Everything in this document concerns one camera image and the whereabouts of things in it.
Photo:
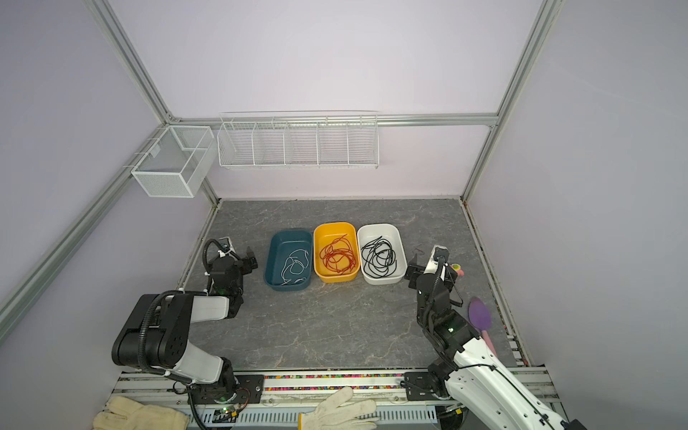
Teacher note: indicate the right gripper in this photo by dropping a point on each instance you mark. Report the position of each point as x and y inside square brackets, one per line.
[417, 275]

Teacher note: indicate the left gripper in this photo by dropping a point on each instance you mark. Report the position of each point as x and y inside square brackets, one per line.
[249, 262]

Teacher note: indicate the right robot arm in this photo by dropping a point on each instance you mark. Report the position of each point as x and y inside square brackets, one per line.
[466, 370]

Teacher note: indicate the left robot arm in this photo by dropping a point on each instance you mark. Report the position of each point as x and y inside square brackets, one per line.
[155, 337]

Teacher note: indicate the pink toy figure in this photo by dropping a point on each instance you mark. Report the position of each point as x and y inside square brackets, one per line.
[458, 269]

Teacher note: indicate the purple object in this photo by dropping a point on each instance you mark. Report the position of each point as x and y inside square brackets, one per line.
[480, 318]

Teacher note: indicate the teal plastic bin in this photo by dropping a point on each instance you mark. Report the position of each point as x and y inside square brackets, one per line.
[289, 264]

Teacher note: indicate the white plastic bin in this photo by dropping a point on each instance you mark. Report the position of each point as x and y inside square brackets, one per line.
[381, 253]

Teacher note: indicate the yellow plastic bin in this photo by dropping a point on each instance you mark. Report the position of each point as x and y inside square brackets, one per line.
[336, 254]

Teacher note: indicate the white mesh box basket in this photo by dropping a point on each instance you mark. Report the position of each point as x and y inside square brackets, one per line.
[177, 162]

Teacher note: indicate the right work glove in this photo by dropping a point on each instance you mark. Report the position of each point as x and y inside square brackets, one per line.
[338, 412]

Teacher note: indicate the work glove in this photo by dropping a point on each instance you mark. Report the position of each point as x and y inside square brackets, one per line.
[122, 413]
[338, 412]

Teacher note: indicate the left work glove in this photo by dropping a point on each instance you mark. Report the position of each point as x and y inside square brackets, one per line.
[122, 413]

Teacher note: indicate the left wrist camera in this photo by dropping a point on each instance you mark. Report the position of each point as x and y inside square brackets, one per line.
[226, 245]

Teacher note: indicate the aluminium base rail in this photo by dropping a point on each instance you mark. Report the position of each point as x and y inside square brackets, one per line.
[272, 399]

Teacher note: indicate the white wire shelf basket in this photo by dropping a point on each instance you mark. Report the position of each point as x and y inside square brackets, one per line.
[299, 139]

